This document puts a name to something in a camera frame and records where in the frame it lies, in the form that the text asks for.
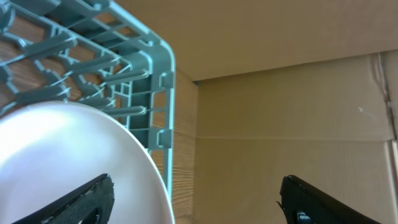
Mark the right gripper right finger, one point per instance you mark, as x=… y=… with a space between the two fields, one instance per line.
x=301 y=202

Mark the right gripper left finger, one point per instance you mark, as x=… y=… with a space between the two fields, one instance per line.
x=91 y=203

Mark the large white plate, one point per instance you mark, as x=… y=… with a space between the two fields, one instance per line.
x=49 y=149

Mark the grey dishwasher rack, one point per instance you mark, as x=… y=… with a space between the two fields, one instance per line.
x=94 y=53

